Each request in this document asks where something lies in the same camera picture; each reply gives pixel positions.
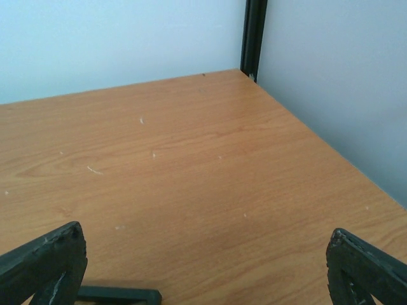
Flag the small black square tray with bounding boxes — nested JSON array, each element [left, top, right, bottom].
[[76, 286, 162, 305]]

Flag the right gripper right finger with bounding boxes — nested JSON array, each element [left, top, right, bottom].
[[326, 228, 406, 304]]

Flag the black right frame post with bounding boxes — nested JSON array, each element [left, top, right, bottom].
[[240, 0, 268, 83]]

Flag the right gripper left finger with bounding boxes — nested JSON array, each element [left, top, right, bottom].
[[1, 221, 88, 304]]

